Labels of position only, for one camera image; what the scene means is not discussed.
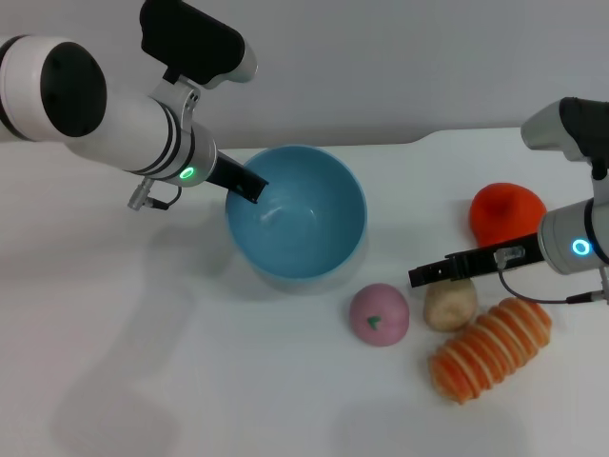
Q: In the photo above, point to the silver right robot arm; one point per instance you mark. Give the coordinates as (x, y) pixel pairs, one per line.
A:
(575, 238)

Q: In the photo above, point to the blue plastic bowl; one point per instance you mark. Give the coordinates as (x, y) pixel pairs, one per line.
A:
(300, 224)

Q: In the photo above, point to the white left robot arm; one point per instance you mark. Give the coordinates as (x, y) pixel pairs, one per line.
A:
(109, 124)

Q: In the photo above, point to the pink bun with green leaf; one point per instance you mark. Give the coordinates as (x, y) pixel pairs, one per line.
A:
(379, 315)

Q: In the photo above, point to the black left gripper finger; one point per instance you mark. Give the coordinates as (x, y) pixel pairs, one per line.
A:
(254, 188)

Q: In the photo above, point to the red toy pear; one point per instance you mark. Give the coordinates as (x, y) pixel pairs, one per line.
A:
(504, 212)

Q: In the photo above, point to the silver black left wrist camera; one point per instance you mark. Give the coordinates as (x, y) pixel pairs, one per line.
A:
(200, 43)

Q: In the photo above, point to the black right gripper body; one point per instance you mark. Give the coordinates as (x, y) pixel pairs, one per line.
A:
(495, 259)

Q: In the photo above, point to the beige egg yolk pastry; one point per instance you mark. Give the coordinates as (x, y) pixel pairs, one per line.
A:
(449, 307)

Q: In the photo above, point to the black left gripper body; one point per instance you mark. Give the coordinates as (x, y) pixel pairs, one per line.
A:
(228, 173)

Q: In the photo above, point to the orange striped bread loaf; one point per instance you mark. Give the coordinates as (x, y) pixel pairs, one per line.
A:
(492, 350)

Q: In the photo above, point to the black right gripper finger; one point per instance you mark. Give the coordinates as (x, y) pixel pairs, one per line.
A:
(430, 273)

